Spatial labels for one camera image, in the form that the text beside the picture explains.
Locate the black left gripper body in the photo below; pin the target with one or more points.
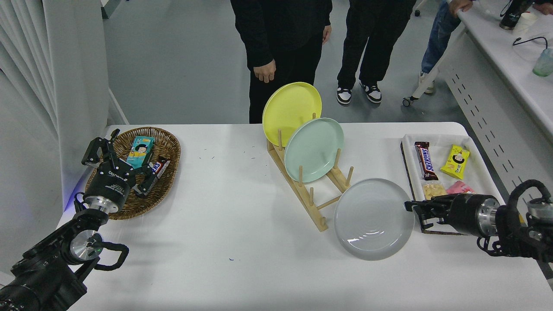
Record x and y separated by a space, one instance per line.
110 183

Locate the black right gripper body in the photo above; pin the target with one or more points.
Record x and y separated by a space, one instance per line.
462 214

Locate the grey plate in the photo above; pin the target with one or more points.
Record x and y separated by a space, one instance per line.
371 220

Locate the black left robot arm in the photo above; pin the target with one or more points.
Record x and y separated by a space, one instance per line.
43 276

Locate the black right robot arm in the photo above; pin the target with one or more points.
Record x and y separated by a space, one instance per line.
518 233

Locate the wooden plate rack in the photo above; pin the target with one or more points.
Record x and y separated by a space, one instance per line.
322 224

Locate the pale green plate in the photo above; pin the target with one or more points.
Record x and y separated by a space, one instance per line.
313 149

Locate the yellow plate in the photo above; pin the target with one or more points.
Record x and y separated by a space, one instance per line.
289 110

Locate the person's right hand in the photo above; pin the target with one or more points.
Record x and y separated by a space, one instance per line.
265 72

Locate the person's left hand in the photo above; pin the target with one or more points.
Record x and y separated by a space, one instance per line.
327 34

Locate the person's hand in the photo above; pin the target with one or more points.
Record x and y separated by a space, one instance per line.
545 7
460 5

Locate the clear pack of beige crackers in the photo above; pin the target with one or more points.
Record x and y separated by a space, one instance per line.
433 190

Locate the dark brown tray mat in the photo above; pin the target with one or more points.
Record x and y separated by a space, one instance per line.
434 232

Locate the pink snack packet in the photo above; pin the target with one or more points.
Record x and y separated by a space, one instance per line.
459 188

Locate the dark snack bar white print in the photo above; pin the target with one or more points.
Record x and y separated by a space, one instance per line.
160 166

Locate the teal snack box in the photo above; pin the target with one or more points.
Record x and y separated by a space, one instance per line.
140 151

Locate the brown Snickers bar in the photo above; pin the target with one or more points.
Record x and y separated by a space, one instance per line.
425 160

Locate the yellow snack packet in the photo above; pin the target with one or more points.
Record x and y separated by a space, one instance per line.
456 162

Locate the brown wicker basket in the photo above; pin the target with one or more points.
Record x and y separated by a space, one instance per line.
164 142

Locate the white rectangular tray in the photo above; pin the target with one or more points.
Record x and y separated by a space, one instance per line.
440 144

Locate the white curtain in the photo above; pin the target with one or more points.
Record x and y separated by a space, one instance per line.
26 86

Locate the white side table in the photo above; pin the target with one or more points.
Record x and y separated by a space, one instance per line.
510 65

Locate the person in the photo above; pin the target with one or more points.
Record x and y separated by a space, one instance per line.
438 39
376 43
281 43

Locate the white paper cup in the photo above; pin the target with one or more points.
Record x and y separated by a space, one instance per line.
524 23

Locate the black drink bottle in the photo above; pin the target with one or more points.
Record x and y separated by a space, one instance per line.
510 17

